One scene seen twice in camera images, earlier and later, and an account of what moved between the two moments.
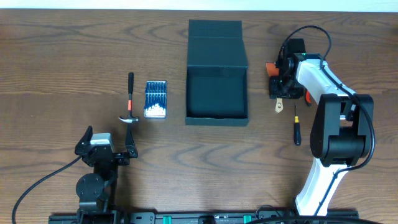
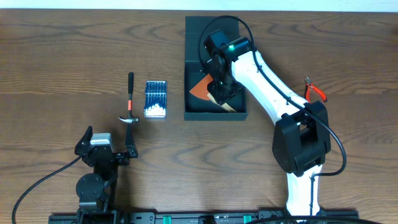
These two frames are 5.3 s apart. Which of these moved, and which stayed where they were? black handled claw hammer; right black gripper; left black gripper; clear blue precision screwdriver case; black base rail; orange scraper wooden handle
Moved: right black gripper; orange scraper wooden handle
Stayed: black base rail; clear blue precision screwdriver case; black handled claw hammer; left black gripper
